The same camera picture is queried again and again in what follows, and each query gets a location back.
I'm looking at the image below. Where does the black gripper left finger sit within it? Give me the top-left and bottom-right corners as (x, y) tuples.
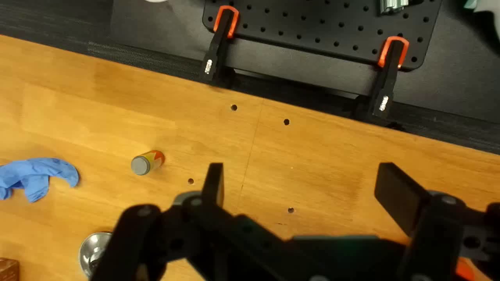
(91, 162), (314, 281)

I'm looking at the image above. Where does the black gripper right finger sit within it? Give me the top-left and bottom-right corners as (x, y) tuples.
(374, 160), (500, 281)

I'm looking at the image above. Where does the silver teapot lid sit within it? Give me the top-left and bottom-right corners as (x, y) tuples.
(78, 231), (114, 279)

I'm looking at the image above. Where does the black orange bar clamp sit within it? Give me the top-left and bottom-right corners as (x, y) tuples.
(202, 4), (242, 79)
(364, 34), (413, 120)

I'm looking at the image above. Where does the blue nitrile glove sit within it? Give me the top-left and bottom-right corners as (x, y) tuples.
(0, 156), (83, 204)

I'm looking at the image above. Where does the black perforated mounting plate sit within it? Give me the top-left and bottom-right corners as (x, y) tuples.
(202, 0), (444, 71)

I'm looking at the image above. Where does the brown sauce bottle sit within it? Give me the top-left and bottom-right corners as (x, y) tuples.
(0, 256), (22, 281)

